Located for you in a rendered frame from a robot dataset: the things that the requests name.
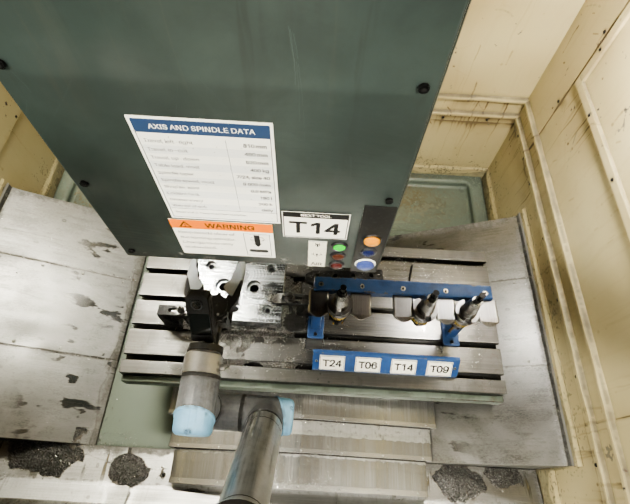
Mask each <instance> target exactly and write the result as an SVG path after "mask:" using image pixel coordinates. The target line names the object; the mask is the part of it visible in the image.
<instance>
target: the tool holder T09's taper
mask: <svg viewBox="0 0 630 504"><path fill-rule="evenodd" d="M476 297H477V296H474V297H473V298H471V299H469V300H468V301H466V302H465V303H463V304H462V305H461V306H460V309H459V310H460V313H461V315H462V316H463V317H464V318H466V319H473V318H474V317H476V315H477V313H478V311H479V309H480V307H481V305H482V303H483V301H482V302H481V303H480V304H476V303H475V302H474V299H475V298H476Z"/></svg>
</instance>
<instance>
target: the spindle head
mask: <svg viewBox="0 0 630 504"><path fill-rule="evenodd" d="M471 1H472V0H0V82H1V83H2V85H3V86H4V87H5V89H6V90H7V91H8V93H9V94H10V96H11V97H12V98H13V100H14V101H15V102H16V104H17V105H18V106H19V108H20V109H21V110H22V112H23V113H24V115H25V116H26V117H27V119H28V120H29V121H30V123H31V124H32V125H33V127H34V128H35V129H36V131H37V132H38V134H39V135H40V136H41V138H42V139H43V140H44V142H45V143H46V144H47V146H48V147H49V149H50V150H51V151H52V153H53V154H54V155H55V157H56V158H57V159H58V161H59V162H60V163H61V165H62V166H63V168H64V169H65V170H66V172H67V173H68V174H69V176H70V177H71V178H72V180H73V181H74V182H75V184H76V185H77V187H78V188H79V189H80V191H81V192H82V193H83V195H84V196H85V197H86V199H87V200H88V202H89V203H90V204H91V206H92V207H93V208H94V210H95V211H96V212H97V214H98V215H99V216H100V218H101V219H102V221H103V222H104V223H105V225H106V226H107V227H108V229H109V230H110V231H111V233H112V234H113V235H114V237H115V238H116V240H117V241H118V242H119V244H120V245H121V246H122V248H123V249H124V250H125V252H126V253H127V255H133V256H150V257H168V258H185V259H203V260H220V261H238V262H255V263H273V264H290V265H308V241H325V242H327V250H326V259H325V266H326V267H329V263H330V262H331V261H335V260H332V259H331V258H330V254H331V253H333V252H337V251H334V250H332V249H331V245H332V244H333V243H335V242H344V243H346V244H347V245H348V249H347V250H345V251H342V252H343V253H344V254H346V258H345V259H344V260H341V262H343V263H344V267H343V268H351V264H352V260H353V256H354V251H355V247H356V242H357V238H358V233H359V229H360V224H361V220H362V215H363V211H364V207H365V205H367V206H385V207H398V209H397V212H396V215H397V213H398V210H399V207H400V204H401V201H402V198H403V195H404V193H405V190H406V187H407V184H408V181H409V178H410V175H411V173H412V170H413V167H414V164H415V161H416V158H417V155H418V153H419V150H420V147H421V144H422V141H423V138H424V135H425V133H426V130H427V127H428V124H429V121H430V118H431V115H432V113H433V110H434V107H435V104H436V101H437V98H438V95H439V93H440V90H441V87H442V84H443V81H444V78H445V75H446V73H447V70H448V67H449V64H450V61H451V58H452V55H453V53H454V50H455V47H456V44H457V41H458V38H459V35H460V33H461V30H462V27H463V24H464V21H465V18H466V15H467V13H468V10H469V7H470V4H471ZM124 114H126V115H143V116H160V117H178V118H195V119H212V120H230V121H247V122H264V123H273V131H274V145H275V158H276V171H277V184H278V198H279V211H280V224H277V223H260V222H242V221H225V220H207V219H190V218H172V216H171V214H170V212H169V210H168V207H167V205H166V203H165V201H164V199H163V197H162V195H161V193H160V190H159V188H158V186H157V184H156V182H155V180H154V178H153V176H152V173H151V171H150V169H149V167H148V165H147V163H146V161H145V159H144V157H143V154H142V152H141V150H140V148H139V146H138V144H137V142H136V140H135V137H134V135H133V133H132V131H131V129H130V127H129V125H128V123H127V120H126V118H125V116H124ZM282 210H292V211H309V212H327V213H344V214H351V217H350V223H349V228H348V234H347V239H346V240H341V239H323V238H306V237H288V236H283V226H282ZM396 215H395V217H394V220H393V223H392V226H391V229H390V232H389V235H390V233H391V230H392V227H393V224H394V221H395V218H396ZM168 218H171V219H188V220H206V221H223V222H240V223H258V224H272V227H273V237H274V246H275V256H276V258H269V257H251V256H234V255H216V254H199V253H184V251H183V249H182V246H181V244H180V242H179V240H178V238H177V236H176V234H175V232H174V230H173V228H172V226H171V224H170V222H169V220H168ZM389 235H388V238H389ZM388 238H387V241H388ZM387 241H386V244H387ZM386 244H385V246H384V249H383V252H382V255H383V253H384V250H385V247H386ZM382 255H381V258H382ZM381 258H380V261H381ZM380 261H379V263H380Z"/></svg>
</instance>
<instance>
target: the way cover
mask: <svg viewBox="0 0 630 504"><path fill-rule="evenodd" d="M219 392H223V393H236V394H246V395H259V396H271V397H275V396H279V395H280V396H279V397H282V398H290V399H292V400H293V401H294V417H293V420H295V421H293V427H292V433H291V434H290V435H288V436H284V435H283V436H281V440H280V446H279V451H278V457H277V463H276V469H275V473H276V474H274V478H275V479H276V480H275V481H273V486H274V487H273V486H272V489H290V490H308V491H320V489H321V490H322V491H326V492H334V491H335V489H336V490H337V492H338V491H339V492H344V493H362V494H380V495H398V496H415V497H428V492H427V480H426V465H425V462H431V461H432V457H431V443H430V429H436V423H435V411H434V401H420V400H402V399H384V398H367V397H349V396H331V395H313V394H296V393H278V392H260V391H243V390H225V389H219ZM274 393H275V394H274ZM334 400H335V401H334ZM300 406H302V407H300ZM322 407H323V408H322ZM298 408H299V409H298ZM303 410H304V411H303ZM343 416H344V417H343ZM299 417H300V418H299ZM308 417H309V418H308ZM311 418H312V419H311ZM315 418H316V419H315ZM322 419H323V421H321V420H322ZM298 420H299V421H298ZM309 420H311V421H312V422H311V421H309ZM325 421H326V422H325ZM336 421H337V422H338V423H337V422H336ZM317 422H318V423H317ZM335 422H336V423H335ZM341 422H342V423H341ZM340 423H341V424H340ZM300 430H301V431H300ZM334 432H335V433H334ZM241 434H242V432H234V431H221V430H213V431H212V434H211V435H210V436H209V437H189V436H180V435H175V434H174V433H173V431H172V432H171V437H170V442H169V445H168V446H169V447H172V448H175V452H174V457H173V462H172V468H171V473H170V477H169V481H168V483H183V484H193V485H195V484H201V485H219V486H224V484H225V481H226V478H227V475H228V472H229V469H230V466H231V463H232V460H233V457H234V454H235V451H236V448H237V445H238V442H239V439H240V436H241ZM331 437H332V438H331ZM289 440H290V441H289ZM336 441H337V442H336ZM288 450H289V451H290V452H289V451H288ZM330 451H331V452H330ZM304 452H305V453H304ZM284 453H285V454H284ZM289 453H290V454H291V455H290V454H289ZM332 453H333V454H334V456H333V454H332ZM286 454H287V455H286ZM305 454H306V455H305ZM307 454H308V456H310V457H308V456H307ZM314 454H315V455H314ZM316 454H317V455H316ZM320 454H321V455H320ZM338 454H339V455H338ZM317 456H319V457H317ZM322 456H323V457H322ZM328 456H329V458H328ZM331 456H332V457H331ZM335 456H336V457H335ZM344 456H345V457H346V458H344ZM330 457H331V458H330ZM337 457H342V458H337ZM307 460H308V461H307ZM316 460H317V461H316ZM320 462H321V463H320ZM346 462H347V463H346ZM304 464H305V465H304ZM276 470H277V471H276ZM327 471H328V472H327ZM314 472H315V473H316V474H315V473H314ZM319 474H320V475H319ZM325 474H326V475H325ZM327 474H328V477H329V478H328V477H327ZM277 476H278V477H277ZM289 476H290V477H289ZM291 476H292V477H291ZM298 477H299V478H298ZM293 478H294V479H293ZM316 479H318V480H316ZM328 479H329V480H328ZM330 479H331V480H330ZM282 480H283V481H282ZM289 480H290V482H289ZM291 480H292V481H293V482H292V481H291ZM310 481H311V482H310ZM325 481H328V482H325ZM282 482H283V483H282ZM295 482H296V483H295ZM300 482H301V483H300ZM315 482H316V485H315ZM323 482H324V483H323ZM335 482H336V483H335ZM288 483H289V485H287V484H288ZM298 483H299V484H298ZM302 483H303V484H304V485H303V484H302ZM305 483H306V484H305ZM309 483H311V484H312V485H311V484H310V485H309ZM321 483H323V484H321ZM326 483H327V484H326ZM330 483H331V484H330ZM334 483H335V484H334ZM277 484H278V485H277ZM293 484H294V485H293ZM286 485H287V486H286ZM300 485H301V487H300ZM307 485H308V486H307ZM276 486H277V487H278V488H277V487H276ZM281 486H282V487H281ZM284 486H285V488H284ZM292 486H293V487H292ZM310 486H311V487H310ZM312 486H313V487H312ZM314 486H315V487H314ZM316 486H317V487H316ZM318 486H319V487H318ZM321 486H322V488H321ZM325 486H326V487H325ZM296 487H298V488H296ZM303 487H304V488H303ZM309 487H310V488H309ZM324 487H325V488H324ZM318 488H319V489H318ZM316 489H317V490H316ZM323 489H324V490H323ZM325 489H326V490H325ZM329 489H331V490H329ZM339 489H340V490H339ZM342 489H343V491H342ZM344 489H345V490H344ZM332 490H333V491H332ZM335 492H336V491H335Z"/></svg>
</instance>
